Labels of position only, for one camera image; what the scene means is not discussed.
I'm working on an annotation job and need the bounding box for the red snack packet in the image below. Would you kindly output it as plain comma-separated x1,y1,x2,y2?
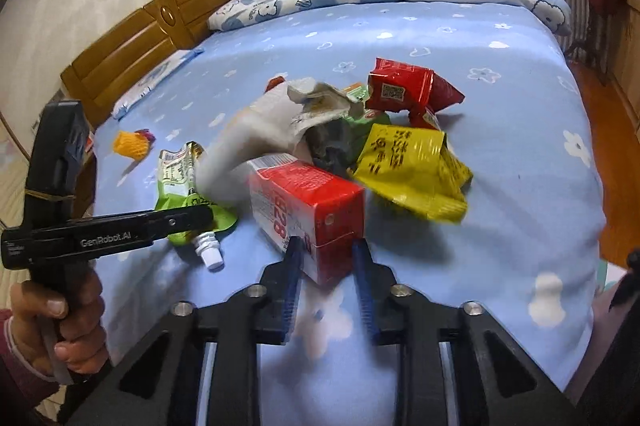
366,57,466,131

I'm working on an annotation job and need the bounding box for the wooden headboard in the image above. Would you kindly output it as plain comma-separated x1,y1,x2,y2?
60,0,263,127

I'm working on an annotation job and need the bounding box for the white paper bag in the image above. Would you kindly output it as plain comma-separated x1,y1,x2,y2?
197,78,368,207

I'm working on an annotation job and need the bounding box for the yellow snack packet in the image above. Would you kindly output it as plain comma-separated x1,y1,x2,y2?
347,123,473,224

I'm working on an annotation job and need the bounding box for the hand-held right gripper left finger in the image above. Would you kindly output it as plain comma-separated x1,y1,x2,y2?
60,236,306,426

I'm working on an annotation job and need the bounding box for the white bin with black liner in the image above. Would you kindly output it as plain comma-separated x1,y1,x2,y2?
564,250,640,426

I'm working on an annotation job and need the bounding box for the white and blue pillow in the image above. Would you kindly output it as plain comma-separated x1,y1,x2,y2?
112,49,206,121

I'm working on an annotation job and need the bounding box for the green snack packet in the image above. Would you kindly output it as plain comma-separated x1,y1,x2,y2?
305,116,366,179

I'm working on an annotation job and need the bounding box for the green spouted drink pouch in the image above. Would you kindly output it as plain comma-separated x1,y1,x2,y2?
152,142,240,269

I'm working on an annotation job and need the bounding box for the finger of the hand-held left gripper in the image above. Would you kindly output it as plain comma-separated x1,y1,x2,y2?
146,208,217,241

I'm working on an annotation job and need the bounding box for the yellow foam fruit net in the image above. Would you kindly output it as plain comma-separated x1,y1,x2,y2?
112,131,151,159

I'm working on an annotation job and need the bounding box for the wooden wardrobe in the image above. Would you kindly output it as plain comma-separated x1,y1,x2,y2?
600,0,640,131

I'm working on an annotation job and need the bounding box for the light blue flowered bedsheet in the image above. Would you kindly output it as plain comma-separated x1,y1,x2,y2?
92,0,608,426

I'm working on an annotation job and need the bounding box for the person's left hand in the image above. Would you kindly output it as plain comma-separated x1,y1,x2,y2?
9,268,116,382

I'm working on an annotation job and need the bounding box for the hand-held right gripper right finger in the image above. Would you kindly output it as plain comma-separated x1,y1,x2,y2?
350,238,576,426

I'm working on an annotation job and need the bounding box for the green carton box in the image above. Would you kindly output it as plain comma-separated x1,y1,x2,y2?
342,82,396,157

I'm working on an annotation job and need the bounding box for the red and white carton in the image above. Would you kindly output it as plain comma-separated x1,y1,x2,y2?
248,156,367,287

